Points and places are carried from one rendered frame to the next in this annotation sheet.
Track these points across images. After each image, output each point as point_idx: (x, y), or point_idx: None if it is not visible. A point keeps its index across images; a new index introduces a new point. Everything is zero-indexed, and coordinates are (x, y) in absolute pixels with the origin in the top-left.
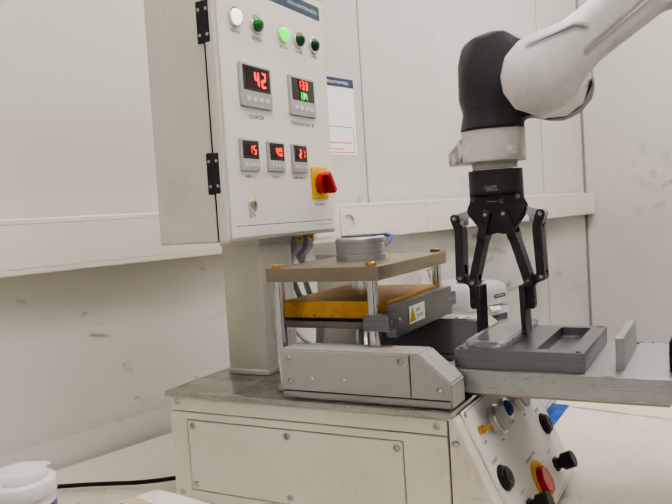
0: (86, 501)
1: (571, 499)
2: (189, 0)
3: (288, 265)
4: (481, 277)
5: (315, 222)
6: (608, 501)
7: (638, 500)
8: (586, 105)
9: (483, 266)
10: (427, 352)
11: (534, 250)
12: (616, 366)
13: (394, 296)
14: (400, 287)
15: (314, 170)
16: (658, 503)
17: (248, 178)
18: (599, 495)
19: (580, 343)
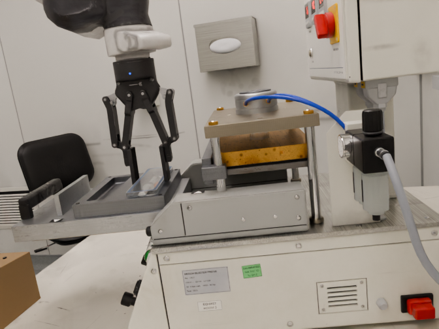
0: None
1: (131, 309)
2: None
3: (295, 102)
4: (161, 140)
5: (334, 70)
6: (106, 314)
7: (84, 321)
8: (53, 22)
9: (157, 132)
10: (191, 162)
11: (118, 124)
12: (90, 190)
13: (221, 138)
14: (240, 145)
15: (328, 11)
16: (71, 322)
17: (309, 32)
18: (110, 319)
19: (104, 183)
